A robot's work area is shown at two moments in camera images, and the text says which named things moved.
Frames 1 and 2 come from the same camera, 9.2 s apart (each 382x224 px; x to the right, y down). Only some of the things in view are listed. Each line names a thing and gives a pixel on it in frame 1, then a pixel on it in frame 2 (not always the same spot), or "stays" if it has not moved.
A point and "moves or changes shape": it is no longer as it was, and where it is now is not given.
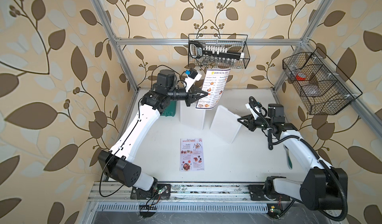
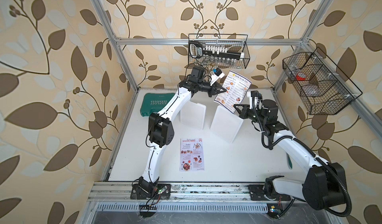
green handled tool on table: [288, 158] stays
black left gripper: [193, 97] → [213, 89]
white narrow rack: [189, 115] stays
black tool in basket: [196, 51] stays
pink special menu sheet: [191, 156] stays
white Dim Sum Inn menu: [214, 84] moves or changes shape
